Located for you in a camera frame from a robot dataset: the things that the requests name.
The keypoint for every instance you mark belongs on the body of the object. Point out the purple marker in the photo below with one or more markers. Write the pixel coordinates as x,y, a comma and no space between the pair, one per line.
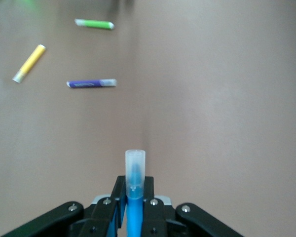
88,83

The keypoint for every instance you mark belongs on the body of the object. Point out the blue marker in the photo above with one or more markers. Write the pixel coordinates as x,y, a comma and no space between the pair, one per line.
134,217

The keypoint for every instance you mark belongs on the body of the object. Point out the brown table cover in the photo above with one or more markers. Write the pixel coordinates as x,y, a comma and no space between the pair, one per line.
212,111

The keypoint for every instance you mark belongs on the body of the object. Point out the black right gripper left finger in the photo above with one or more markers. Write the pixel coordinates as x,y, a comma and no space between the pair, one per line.
101,217

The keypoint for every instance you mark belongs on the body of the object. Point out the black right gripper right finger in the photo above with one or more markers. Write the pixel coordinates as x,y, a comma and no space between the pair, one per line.
158,219

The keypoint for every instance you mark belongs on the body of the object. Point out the green marker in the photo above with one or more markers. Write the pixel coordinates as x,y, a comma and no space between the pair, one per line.
96,24

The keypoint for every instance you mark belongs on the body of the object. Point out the yellow marker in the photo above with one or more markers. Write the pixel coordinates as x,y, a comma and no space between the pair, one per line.
30,61

